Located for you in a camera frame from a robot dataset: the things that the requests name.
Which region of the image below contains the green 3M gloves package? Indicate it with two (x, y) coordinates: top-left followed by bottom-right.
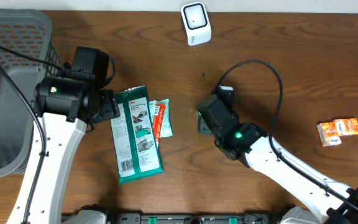
(110, 85), (163, 184)

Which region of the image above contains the teal and orange sachet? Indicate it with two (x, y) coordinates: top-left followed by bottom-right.
(149, 99), (173, 145)

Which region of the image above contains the grey plastic mesh basket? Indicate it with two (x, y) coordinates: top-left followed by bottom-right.
(0, 9), (63, 178)

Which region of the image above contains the orange tissue packet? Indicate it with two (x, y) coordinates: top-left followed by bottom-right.
(317, 121), (342, 147)

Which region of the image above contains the small orange box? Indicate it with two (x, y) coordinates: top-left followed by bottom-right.
(334, 118), (358, 136)

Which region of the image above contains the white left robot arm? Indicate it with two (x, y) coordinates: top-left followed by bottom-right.
(8, 74), (120, 223)

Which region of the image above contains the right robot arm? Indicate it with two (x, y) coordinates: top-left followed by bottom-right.
(196, 94), (358, 223)

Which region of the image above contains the white barcode scanner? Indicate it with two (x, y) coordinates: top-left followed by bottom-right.
(180, 2), (212, 46)

